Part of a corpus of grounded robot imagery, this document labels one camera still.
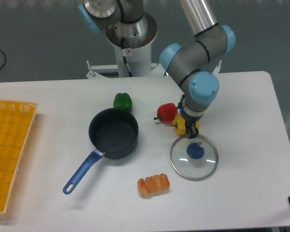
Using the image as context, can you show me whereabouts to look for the yellow bell pepper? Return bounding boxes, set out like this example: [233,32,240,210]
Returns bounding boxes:
[172,114,187,136]

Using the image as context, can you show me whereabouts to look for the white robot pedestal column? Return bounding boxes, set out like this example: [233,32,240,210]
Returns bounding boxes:
[105,13,158,77]

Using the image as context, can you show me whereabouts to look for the red bell pepper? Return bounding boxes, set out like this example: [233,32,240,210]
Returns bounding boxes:
[154,103,178,123]

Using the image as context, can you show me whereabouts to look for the yellow woven basket tray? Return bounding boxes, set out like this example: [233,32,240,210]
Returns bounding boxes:
[0,99,38,214]

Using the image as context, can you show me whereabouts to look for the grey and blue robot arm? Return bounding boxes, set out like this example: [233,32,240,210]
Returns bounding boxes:
[78,0,236,139]

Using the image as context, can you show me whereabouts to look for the dark saucepan with blue handle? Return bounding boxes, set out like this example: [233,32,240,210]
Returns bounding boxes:
[63,108,139,195]

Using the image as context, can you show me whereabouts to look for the white metal base frame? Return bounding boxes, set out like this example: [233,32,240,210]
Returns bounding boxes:
[86,58,223,79]

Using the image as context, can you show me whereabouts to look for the glazed bread pastry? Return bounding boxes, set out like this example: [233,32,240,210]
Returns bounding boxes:
[137,174,170,198]

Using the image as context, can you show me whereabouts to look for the glass lid with blue knob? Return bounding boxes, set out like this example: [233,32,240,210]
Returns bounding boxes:
[170,135,219,181]

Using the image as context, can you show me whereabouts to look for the green bell pepper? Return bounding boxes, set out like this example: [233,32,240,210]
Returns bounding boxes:
[113,92,132,113]

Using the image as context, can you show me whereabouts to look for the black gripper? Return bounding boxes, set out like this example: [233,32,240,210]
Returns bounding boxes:
[177,94,204,139]

